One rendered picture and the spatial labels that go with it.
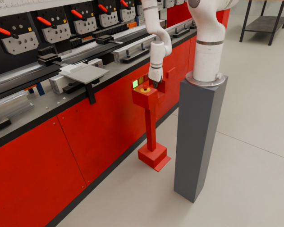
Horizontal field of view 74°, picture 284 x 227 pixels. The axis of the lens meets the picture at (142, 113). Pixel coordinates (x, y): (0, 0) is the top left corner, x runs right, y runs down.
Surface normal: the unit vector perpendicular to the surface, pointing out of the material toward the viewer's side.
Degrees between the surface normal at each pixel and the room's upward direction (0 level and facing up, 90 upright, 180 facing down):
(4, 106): 90
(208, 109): 90
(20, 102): 90
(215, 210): 0
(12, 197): 90
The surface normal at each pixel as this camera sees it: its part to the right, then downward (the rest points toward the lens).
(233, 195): -0.07, -0.80
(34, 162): 0.79, 0.33
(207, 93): -0.63, 0.50
